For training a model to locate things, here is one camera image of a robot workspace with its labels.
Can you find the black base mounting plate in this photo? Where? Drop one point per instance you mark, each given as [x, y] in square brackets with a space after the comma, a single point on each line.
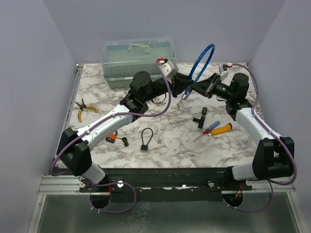
[165, 184]

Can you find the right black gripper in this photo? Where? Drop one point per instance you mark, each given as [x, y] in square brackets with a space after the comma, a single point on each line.
[207, 87]

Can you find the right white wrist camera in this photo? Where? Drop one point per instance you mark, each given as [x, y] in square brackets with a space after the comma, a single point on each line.
[223, 70]

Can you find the small black keys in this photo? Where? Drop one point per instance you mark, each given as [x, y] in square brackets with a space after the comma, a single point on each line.
[124, 143]

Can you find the silver blue lock keys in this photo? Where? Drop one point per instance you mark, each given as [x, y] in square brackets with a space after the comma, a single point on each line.
[179, 104]

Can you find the clear green plastic storage box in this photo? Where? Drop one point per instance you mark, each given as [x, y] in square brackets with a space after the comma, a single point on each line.
[122, 59]

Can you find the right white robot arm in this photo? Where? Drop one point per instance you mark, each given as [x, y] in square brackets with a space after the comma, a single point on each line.
[274, 154]

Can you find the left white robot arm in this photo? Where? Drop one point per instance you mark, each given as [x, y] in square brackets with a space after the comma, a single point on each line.
[75, 147]

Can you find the blue red screwdriver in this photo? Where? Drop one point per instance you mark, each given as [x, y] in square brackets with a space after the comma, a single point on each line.
[207, 130]

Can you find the orange handled tool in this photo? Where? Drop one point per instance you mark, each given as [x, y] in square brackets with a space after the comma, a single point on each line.
[221, 130]

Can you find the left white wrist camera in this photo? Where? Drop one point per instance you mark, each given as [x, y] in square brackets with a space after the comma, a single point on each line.
[168, 68]

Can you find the aluminium rail frame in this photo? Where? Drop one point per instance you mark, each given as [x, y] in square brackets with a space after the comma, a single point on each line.
[271, 210]

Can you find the yellow handled pliers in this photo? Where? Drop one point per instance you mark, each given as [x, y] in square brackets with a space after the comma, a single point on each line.
[83, 106]

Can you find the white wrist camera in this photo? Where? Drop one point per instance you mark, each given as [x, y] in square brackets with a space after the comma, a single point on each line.
[223, 70]
[168, 68]

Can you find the orange padlock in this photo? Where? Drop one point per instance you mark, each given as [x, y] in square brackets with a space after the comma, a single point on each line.
[112, 137]

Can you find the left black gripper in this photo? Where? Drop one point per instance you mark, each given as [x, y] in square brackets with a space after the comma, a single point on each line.
[179, 82]

